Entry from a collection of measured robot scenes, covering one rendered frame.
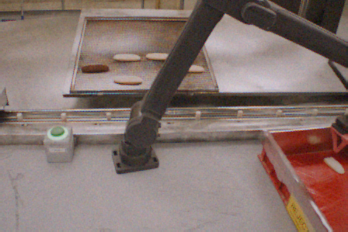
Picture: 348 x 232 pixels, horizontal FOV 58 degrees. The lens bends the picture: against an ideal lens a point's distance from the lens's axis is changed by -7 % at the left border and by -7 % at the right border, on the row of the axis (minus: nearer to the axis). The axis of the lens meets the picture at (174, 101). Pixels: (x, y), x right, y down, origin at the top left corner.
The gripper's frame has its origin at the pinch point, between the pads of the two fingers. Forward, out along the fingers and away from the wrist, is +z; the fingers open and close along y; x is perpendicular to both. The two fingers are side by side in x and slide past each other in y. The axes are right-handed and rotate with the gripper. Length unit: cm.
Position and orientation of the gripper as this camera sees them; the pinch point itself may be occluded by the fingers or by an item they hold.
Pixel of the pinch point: (345, 146)
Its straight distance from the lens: 102.7
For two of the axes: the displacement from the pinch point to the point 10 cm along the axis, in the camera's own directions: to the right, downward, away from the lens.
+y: 9.2, -1.4, 3.5
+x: -3.7, -5.2, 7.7
